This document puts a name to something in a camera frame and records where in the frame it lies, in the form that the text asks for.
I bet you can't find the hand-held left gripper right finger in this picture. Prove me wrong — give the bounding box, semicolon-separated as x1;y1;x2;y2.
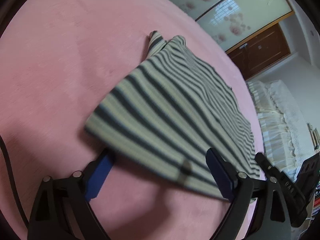
205;148;292;240

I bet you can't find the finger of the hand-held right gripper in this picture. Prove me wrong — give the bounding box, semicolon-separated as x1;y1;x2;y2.
255;152;308;230

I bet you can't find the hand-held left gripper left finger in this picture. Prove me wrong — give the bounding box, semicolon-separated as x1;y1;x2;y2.
27;149;116;240

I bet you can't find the grey white striped shirt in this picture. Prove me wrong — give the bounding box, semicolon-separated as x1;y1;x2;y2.
84;30;262;202

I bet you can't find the white ruffled furniture cover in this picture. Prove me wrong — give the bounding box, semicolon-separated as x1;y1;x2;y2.
246;79;314;183

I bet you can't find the pink bed sheet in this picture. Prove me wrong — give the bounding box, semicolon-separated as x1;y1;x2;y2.
0;0;265;240

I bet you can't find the brown wooden door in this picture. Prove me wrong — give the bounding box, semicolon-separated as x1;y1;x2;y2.
226;22;292;80

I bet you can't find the floral sliding door wardrobe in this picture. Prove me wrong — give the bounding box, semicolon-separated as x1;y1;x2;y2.
142;0;294;53

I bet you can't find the black cable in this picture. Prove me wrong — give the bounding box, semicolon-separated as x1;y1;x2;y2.
0;135;29;227

